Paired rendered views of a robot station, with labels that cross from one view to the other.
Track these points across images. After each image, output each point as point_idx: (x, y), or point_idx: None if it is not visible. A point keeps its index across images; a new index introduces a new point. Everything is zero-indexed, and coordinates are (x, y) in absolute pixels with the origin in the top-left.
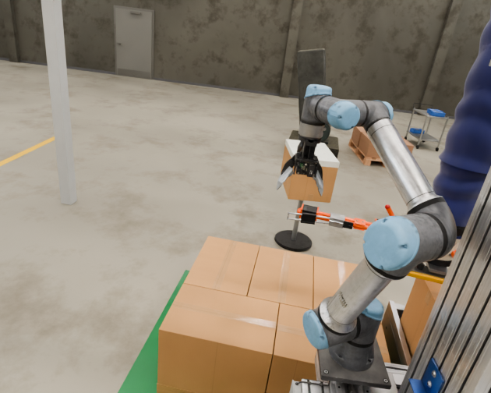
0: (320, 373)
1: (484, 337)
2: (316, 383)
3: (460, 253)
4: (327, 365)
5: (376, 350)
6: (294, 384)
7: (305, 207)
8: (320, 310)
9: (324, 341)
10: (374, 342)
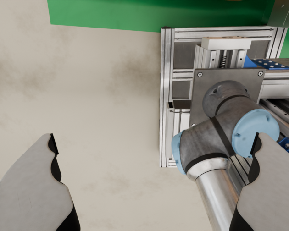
0: (189, 125)
1: None
2: (186, 112)
3: None
4: (197, 118)
5: (254, 93)
6: (168, 112)
7: None
8: (187, 175)
9: (189, 169)
10: (258, 83)
